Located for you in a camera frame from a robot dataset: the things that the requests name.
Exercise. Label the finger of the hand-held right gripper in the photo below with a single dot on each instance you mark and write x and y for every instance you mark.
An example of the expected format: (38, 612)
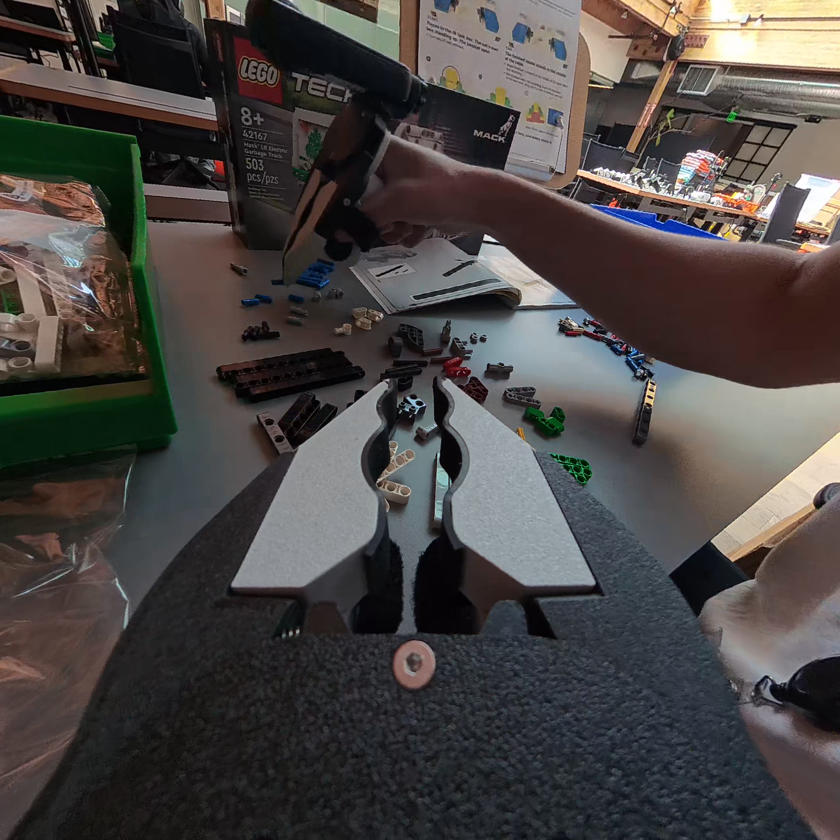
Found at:
(328, 177)

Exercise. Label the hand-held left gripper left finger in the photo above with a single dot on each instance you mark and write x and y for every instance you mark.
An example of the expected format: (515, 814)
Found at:
(308, 518)

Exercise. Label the blue plastic bin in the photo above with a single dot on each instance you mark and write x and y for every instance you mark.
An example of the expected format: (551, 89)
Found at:
(656, 220)

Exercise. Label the open instruction booklet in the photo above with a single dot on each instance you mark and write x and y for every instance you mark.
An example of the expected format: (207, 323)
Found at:
(433, 275)

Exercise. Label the wooden side desk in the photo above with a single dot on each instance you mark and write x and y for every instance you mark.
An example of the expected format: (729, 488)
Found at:
(105, 98)

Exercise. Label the pile of blue pins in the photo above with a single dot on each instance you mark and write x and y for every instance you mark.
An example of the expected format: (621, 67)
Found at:
(315, 274)

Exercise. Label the stack of long black beams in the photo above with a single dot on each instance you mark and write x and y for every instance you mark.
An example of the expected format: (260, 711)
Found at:
(292, 374)

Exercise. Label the black office chair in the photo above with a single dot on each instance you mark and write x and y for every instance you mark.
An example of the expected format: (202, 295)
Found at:
(786, 213)

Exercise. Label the cluttered background table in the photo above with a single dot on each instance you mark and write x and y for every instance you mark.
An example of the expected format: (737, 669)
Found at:
(695, 193)

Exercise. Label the long grey beam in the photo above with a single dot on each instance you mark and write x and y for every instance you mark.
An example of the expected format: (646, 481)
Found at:
(644, 412)

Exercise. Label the black round fixture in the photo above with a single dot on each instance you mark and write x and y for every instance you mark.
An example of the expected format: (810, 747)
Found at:
(676, 47)

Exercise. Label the dark framed window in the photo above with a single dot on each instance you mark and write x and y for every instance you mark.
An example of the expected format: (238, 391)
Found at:
(761, 151)

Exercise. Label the dark grey curved liftarm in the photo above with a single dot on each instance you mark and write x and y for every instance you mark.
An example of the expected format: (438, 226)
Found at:
(410, 336)

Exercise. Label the dark red liftarm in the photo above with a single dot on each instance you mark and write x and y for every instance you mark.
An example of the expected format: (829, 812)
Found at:
(480, 385)
(472, 394)

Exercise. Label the dark grey block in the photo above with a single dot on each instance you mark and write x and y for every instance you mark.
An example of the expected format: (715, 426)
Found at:
(394, 346)

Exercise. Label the thin white piece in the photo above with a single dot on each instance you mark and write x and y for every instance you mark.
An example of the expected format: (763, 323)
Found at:
(439, 492)

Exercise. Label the short grey beam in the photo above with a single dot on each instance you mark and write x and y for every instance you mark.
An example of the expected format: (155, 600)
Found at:
(426, 431)

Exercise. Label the clear bag of lego parts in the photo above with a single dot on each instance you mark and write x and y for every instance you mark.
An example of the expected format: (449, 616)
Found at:
(59, 275)

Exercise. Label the cluster of black pins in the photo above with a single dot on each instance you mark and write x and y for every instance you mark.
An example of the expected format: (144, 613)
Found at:
(260, 333)

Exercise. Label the green plastic bin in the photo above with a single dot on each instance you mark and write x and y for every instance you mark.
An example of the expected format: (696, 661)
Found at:
(141, 295)

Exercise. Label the green triangular liftarm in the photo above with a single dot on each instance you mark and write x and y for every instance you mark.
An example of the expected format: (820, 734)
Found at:
(573, 467)

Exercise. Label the grey cross connector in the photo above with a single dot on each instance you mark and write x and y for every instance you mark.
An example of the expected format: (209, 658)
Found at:
(499, 369)

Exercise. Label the blue and black connector block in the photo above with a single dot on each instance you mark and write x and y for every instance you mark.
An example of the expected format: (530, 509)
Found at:
(411, 407)

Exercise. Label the instruction poster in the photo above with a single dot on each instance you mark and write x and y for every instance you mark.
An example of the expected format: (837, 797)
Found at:
(499, 79)

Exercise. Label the wooden post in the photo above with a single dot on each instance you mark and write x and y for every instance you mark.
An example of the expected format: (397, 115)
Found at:
(649, 105)

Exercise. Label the grey holed beam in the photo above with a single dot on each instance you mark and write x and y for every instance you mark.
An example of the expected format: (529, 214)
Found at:
(274, 432)

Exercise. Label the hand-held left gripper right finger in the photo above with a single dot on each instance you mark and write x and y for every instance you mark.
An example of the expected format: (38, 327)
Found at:
(518, 518)

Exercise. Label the tan beam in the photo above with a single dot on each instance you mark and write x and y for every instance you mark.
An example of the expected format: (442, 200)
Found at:
(397, 457)
(395, 491)

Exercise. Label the grey angled connector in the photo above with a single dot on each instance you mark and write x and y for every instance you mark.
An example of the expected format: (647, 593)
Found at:
(460, 348)

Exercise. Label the pile of mixed small pins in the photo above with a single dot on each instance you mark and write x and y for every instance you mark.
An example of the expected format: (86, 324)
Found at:
(613, 341)

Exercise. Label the person's white shirt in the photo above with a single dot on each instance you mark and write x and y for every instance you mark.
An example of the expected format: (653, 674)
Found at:
(787, 590)

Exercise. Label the dark lego set box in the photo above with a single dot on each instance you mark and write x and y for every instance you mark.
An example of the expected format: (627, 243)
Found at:
(262, 151)

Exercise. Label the silver air duct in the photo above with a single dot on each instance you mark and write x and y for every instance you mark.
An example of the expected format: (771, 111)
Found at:
(774, 92)

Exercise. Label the thin grey liftarm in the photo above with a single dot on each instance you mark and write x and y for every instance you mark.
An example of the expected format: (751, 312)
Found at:
(520, 392)
(527, 402)

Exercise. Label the crumpled clear plastic bag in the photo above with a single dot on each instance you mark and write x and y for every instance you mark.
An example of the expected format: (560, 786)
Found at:
(52, 577)

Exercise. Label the person's right forearm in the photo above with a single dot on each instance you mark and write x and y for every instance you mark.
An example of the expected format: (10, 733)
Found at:
(656, 289)

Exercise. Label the person's right hand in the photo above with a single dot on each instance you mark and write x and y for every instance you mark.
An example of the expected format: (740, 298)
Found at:
(426, 197)

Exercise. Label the black axle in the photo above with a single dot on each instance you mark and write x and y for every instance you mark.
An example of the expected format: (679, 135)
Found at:
(409, 363)
(403, 373)

